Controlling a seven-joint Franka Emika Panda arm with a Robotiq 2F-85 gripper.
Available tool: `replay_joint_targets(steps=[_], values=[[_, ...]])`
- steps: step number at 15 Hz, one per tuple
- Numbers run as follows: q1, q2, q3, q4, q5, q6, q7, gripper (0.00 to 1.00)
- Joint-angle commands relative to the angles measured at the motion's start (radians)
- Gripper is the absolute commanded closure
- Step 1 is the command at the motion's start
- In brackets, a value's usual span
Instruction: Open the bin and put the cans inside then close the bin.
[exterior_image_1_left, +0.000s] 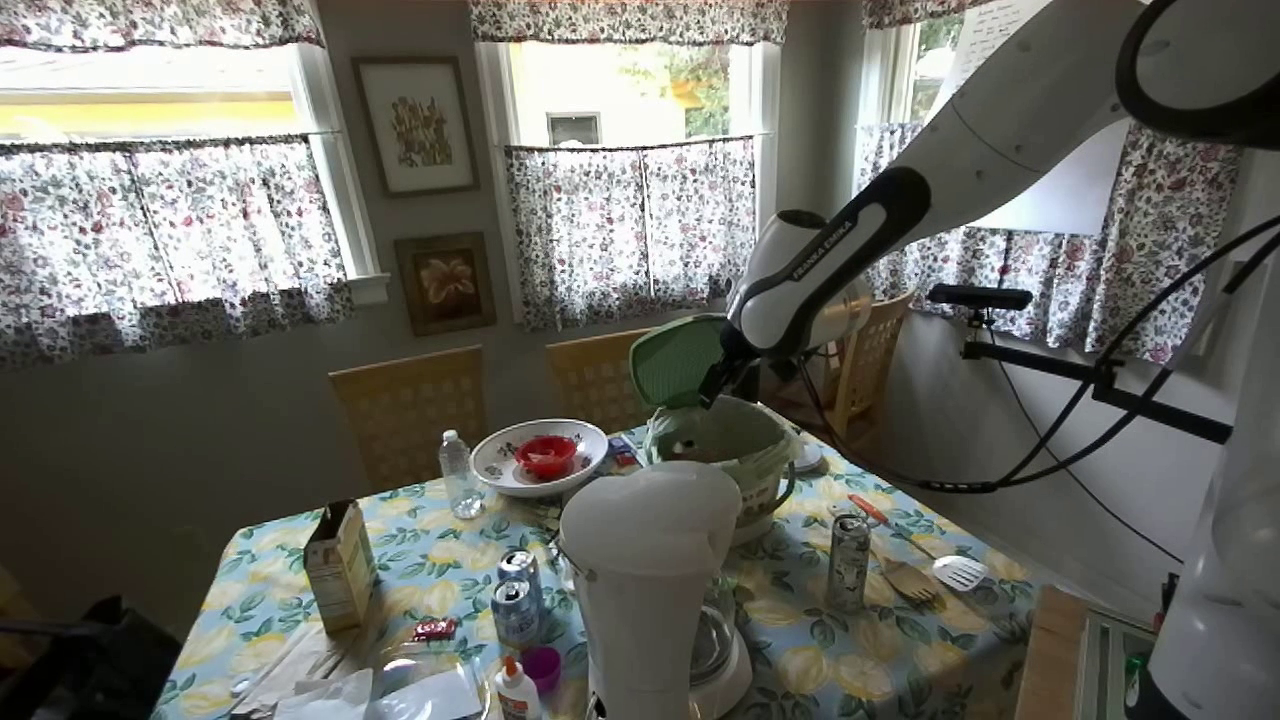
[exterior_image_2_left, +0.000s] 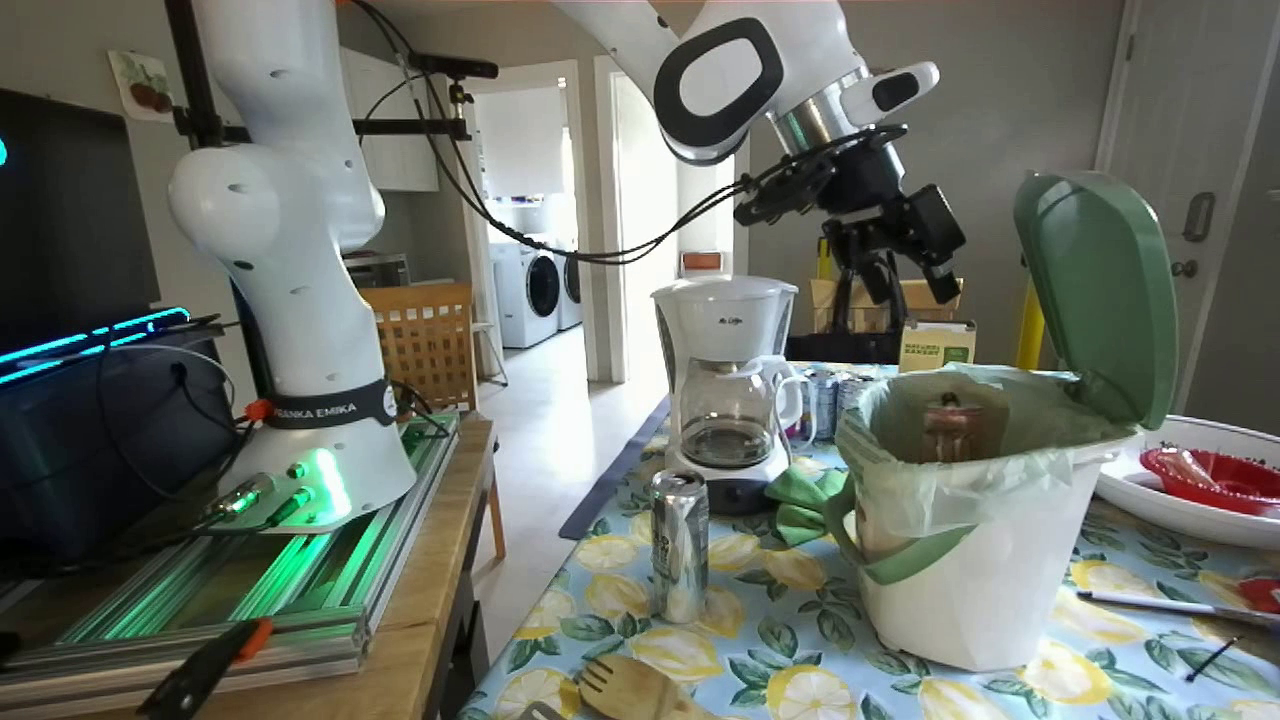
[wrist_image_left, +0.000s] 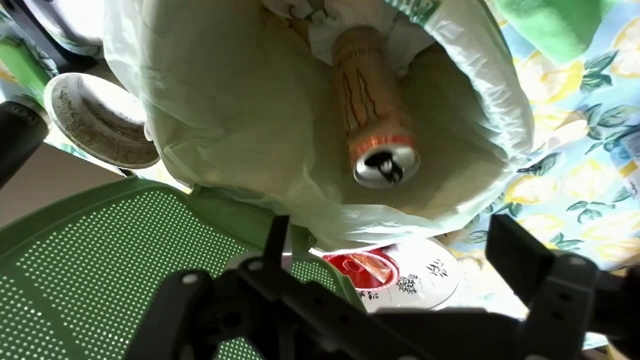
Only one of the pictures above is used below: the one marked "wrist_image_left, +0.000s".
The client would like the red bowl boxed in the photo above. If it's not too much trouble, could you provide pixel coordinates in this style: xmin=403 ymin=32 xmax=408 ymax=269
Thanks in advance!
xmin=323 ymin=250 xmax=400 ymax=290

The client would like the translucent bin liner bag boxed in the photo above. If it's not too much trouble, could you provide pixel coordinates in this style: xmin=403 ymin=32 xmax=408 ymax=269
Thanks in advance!
xmin=102 ymin=0 xmax=536 ymax=252

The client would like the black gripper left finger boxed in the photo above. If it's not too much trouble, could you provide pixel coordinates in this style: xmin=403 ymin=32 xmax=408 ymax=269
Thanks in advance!
xmin=228 ymin=217 xmax=316 ymax=317

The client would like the lemon print tablecloth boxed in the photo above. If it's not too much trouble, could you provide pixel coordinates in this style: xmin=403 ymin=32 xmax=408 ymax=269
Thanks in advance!
xmin=446 ymin=0 xmax=640 ymax=350

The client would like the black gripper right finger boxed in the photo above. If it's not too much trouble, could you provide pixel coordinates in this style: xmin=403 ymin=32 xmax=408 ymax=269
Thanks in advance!
xmin=485 ymin=215 xmax=600 ymax=360

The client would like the white round cup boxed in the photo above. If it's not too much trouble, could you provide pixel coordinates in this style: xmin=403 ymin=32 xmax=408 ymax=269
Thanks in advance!
xmin=42 ymin=71 xmax=163 ymax=171

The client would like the orange drink can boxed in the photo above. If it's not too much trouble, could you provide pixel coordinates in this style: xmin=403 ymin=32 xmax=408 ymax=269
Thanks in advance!
xmin=330 ymin=27 xmax=424 ymax=190

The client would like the black tumbler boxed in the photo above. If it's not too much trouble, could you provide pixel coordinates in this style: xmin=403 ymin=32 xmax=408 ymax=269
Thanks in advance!
xmin=0 ymin=99 xmax=52 ymax=190

